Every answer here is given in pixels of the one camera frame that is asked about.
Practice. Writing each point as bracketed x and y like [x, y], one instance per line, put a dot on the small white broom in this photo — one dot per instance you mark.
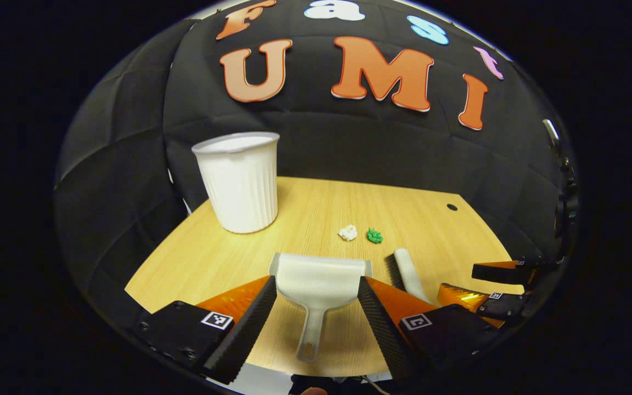
[410, 274]

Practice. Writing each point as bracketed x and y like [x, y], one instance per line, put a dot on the white plastic dustpan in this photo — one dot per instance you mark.
[319, 280]

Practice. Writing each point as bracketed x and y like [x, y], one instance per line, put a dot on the black metal stand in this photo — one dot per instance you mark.
[565, 192]

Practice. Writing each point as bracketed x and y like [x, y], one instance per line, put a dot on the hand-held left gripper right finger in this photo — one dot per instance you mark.
[383, 332]

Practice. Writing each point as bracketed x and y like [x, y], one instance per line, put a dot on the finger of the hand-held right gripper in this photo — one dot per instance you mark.
[502, 273]
[505, 307]

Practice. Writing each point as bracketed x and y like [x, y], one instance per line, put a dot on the white paper ball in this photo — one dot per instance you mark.
[348, 233]

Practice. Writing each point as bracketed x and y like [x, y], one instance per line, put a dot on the green paper ball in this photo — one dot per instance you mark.
[374, 236]

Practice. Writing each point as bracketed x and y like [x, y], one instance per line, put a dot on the wooden desktop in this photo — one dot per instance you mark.
[212, 258]

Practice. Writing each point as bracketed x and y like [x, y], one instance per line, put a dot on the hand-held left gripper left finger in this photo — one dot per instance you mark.
[244, 332]

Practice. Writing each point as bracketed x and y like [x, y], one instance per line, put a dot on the white ribbed garbage bin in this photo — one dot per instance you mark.
[242, 186]

